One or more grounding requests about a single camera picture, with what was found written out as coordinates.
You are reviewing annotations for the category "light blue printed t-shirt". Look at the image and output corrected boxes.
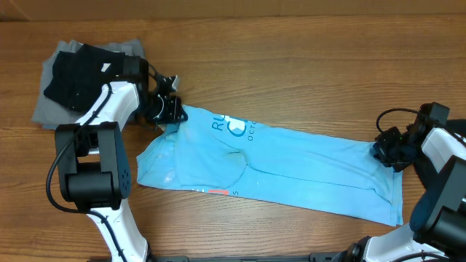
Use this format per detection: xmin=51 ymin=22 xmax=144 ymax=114
xmin=137 ymin=106 xmax=403 ymax=226

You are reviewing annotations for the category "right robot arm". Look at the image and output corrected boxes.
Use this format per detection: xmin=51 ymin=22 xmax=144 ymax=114
xmin=323 ymin=127 xmax=465 ymax=262

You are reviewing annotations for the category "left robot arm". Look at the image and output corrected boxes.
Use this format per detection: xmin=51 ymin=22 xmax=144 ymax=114
xmin=46 ymin=56 xmax=188 ymax=261

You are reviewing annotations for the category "black garment at right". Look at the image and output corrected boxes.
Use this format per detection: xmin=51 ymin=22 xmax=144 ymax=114
xmin=414 ymin=119 xmax=465 ymax=189

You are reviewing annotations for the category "black folded shirt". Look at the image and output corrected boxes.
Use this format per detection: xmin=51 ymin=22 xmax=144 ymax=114
xmin=44 ymin=44 xmax=125 ymax=113

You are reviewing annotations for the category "grey folded garment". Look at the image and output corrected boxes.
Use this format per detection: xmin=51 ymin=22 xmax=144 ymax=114
xmin=31 ymin=39 xmax=146 ymax=130

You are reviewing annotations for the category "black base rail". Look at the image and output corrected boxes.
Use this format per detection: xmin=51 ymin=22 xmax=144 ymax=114
xmin=87 ymin=252 xmax=339 ymax=262

